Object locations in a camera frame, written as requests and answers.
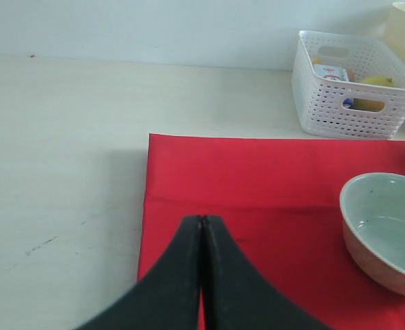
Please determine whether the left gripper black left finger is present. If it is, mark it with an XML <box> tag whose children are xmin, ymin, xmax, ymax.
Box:
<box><xmin>79</xmin><ymin>215</ymin><xmax>202</xmax><ymax>330</ymax></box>

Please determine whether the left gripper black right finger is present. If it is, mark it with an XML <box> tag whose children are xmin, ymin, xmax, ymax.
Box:
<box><xmin>201</xmin><ymin>215</ymin><xmax>329</xmax><ymax>329</ymax></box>

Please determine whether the white ceramic bowl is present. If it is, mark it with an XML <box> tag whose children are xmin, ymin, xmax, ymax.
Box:
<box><xmin>340</xmin><ymin>173</ymin><xmax>405</xmax><ymax>296</ymax></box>

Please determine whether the yellow lemon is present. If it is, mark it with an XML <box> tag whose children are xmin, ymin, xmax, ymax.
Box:
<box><xmin>352</xmin><ymin>76</ymin><xmax>395</xmax><ymax>112</ymax></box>

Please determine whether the white milk carton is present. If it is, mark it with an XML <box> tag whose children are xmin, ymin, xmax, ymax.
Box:
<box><xmin>313</xmin><ymin>63</ymin><xmax>351</xmax><ymax>82</ymax></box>

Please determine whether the red scalloped table mat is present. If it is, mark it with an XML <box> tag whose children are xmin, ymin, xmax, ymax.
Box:
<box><xmin>138</xmin><ymin>135</ymin><xmax>405</xmax><ymax>329</ymax></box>

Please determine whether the white perforated plastic basket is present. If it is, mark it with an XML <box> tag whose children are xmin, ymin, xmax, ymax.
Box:
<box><xmin>292</xmin><ymin>30</ymin><xmax>405</xmax><ymax>140</ymax></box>

